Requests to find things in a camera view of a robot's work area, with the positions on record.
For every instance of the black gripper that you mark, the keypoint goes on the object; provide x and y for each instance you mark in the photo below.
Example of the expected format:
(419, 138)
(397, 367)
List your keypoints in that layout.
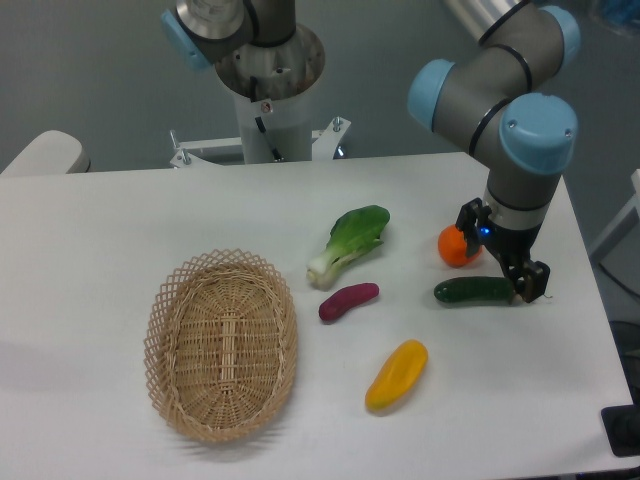
(510, 247)

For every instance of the dark green cucumber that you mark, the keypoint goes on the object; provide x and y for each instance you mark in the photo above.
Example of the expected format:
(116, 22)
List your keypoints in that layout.
(474, 289)

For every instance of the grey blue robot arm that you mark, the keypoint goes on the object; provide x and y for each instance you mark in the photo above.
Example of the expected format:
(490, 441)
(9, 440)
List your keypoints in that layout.
(489, 107)

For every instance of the orange fruit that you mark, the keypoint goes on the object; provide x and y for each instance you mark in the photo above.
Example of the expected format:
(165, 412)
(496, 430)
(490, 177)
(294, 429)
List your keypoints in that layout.
(452, 248)

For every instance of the green bok choy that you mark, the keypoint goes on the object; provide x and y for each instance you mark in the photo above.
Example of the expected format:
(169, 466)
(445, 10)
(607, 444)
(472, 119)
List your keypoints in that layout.
(354, 235)

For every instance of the yellow mango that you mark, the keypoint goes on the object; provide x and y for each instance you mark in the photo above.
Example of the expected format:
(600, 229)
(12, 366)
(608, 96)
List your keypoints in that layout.
(398, 375)

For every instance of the purple sweet potato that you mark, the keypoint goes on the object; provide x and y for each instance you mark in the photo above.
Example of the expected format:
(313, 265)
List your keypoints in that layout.
(345, 299)

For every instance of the black box at edge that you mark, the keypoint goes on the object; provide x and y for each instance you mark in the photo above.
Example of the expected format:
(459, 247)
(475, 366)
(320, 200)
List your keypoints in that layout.
(621, 424)

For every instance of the woven wicker basket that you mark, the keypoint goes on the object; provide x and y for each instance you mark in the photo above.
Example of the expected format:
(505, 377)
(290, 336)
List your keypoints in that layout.
(221, 346)

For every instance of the white chair armrest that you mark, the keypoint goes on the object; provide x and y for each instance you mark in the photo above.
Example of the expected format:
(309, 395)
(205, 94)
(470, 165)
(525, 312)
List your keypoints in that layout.
(51, 153)

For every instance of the white frame at right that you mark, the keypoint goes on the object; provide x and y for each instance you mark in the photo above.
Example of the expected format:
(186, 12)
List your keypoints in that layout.
(618, 227)

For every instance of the white pedestal base frame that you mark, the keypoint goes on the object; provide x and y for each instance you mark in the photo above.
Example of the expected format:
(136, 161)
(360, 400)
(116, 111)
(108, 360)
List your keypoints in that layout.
(259, 146)

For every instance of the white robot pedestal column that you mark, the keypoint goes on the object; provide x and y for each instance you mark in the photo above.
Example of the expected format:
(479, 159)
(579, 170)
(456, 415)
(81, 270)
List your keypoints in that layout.
(271, 86)

